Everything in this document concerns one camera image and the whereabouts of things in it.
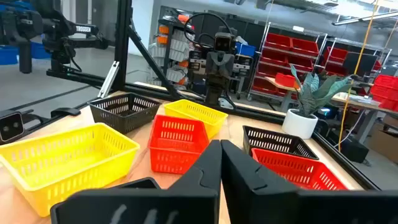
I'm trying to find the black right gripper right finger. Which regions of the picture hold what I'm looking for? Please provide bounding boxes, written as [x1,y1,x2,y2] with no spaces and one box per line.
[221,139,398,224]

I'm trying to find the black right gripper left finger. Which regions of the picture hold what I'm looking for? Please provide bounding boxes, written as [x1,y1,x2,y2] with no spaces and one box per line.
[50,139,223,224]

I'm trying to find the red plastic slotted basket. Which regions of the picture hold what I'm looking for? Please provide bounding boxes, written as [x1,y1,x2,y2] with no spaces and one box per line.
[147,114,210,175]
[251,147,348,191]

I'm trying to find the yellow plastic slotted basket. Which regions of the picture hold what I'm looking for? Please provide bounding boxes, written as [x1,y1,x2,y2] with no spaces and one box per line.
[163,99,229,140]
[0,122,141,218]

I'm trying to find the black plastic slotted basket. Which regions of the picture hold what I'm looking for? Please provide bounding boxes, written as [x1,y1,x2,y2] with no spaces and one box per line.
[242,125,320,161]
[107,177,162,190]
[88,92,162,135]

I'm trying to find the blue storage bin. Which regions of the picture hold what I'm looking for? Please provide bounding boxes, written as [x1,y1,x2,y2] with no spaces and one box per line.
[0,42,51,66]
[234,42,257,58]

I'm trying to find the grey parts drawer rack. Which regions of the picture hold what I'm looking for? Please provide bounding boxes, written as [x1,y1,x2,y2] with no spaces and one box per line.
[147,14,191,86]

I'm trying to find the red storage bin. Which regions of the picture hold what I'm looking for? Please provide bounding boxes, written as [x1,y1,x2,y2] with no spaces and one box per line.
[371,74,398,94]
[274,72,297,88]
[290,37,320,57]
[369,89,398,111]
[260,49,287,65]
[265,32,292,51]

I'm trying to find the green plant in white pot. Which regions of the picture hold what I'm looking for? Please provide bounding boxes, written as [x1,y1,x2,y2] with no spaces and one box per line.
[281,63,354,140]

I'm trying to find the black box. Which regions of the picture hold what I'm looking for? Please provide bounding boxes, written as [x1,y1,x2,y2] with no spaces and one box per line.
[317,119,370,164]

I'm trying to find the wooden work table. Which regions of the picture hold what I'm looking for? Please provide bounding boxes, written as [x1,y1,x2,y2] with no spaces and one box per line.
[265,76,398,144]

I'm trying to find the brown cardboard box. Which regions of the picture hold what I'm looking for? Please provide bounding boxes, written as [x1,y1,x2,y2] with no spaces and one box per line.
[368,123,398,164]

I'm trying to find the ceiling light strip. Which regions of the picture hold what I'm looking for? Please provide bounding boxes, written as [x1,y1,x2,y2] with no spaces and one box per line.
[331,10,398,26]

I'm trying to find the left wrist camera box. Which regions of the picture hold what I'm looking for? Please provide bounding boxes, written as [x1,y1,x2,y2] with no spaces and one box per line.
[213,32,234,53]

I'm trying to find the metal wire shelf rack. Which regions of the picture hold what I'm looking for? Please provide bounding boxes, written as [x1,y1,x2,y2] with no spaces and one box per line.
[323,37,393,79]
[248,21,329,101]

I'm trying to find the silver metal bracket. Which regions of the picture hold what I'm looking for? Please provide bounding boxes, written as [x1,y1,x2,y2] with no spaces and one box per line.
[97,60,121,99]

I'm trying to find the yellow hanging cord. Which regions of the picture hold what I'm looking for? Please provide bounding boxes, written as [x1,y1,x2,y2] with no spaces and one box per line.
[338,0,379,151]

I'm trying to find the white cable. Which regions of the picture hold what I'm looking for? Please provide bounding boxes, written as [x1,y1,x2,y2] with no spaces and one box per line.
[334,108,365,147]

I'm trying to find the black clamp bracket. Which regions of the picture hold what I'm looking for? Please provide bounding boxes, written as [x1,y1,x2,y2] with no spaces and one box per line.
[50,107,82,119]

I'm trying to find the black table-level camera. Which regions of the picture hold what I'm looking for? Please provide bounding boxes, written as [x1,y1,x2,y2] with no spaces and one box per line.
[0,110,25,146]

